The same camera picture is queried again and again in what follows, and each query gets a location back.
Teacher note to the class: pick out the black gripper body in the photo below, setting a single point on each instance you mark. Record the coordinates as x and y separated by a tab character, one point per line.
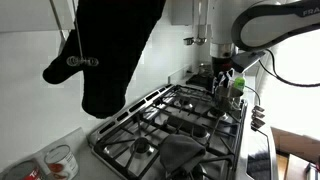
221	64

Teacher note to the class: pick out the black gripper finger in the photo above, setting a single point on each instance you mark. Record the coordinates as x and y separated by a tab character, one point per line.
217	83
228	78

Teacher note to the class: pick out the green bottle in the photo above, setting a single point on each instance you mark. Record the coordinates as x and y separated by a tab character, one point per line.
239	84

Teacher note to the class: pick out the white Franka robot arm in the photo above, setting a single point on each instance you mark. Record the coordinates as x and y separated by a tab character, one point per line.
266	30

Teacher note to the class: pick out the round steel lidded pot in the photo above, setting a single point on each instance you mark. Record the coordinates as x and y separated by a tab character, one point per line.
206	69

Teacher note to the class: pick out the stainless steel saucepan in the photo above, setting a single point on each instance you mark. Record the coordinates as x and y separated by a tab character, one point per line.
226	100

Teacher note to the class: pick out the black hot plate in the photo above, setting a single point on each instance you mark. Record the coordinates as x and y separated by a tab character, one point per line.
198	80

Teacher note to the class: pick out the hanging steel ladle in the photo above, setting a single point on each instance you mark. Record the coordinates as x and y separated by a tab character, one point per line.
200	40

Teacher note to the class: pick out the small steel measuring cup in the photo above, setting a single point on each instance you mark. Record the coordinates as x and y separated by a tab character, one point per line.
188	41

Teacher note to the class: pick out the silver range knob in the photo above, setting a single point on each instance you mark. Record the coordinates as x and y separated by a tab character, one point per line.
258	114
257	123
258	108

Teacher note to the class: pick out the stainless steel gas range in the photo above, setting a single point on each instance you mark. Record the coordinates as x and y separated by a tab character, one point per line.
156	110

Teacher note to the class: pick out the grey cloth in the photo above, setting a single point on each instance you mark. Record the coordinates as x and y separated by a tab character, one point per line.
181	151

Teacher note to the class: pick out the wooden board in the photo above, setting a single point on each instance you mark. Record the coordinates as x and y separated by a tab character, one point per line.
296	143

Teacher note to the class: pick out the black oven mitt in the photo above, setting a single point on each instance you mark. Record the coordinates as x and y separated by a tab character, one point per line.
110	50

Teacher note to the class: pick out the steel spiral whisk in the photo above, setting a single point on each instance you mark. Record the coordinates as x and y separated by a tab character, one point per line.
81	61

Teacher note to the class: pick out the white tomato can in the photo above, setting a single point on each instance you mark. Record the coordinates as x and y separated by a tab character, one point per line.
61	161

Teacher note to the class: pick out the red tomato can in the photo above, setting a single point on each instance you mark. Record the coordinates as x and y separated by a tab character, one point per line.
23	171

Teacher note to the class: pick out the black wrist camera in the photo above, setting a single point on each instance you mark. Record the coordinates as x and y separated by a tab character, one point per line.
247	60

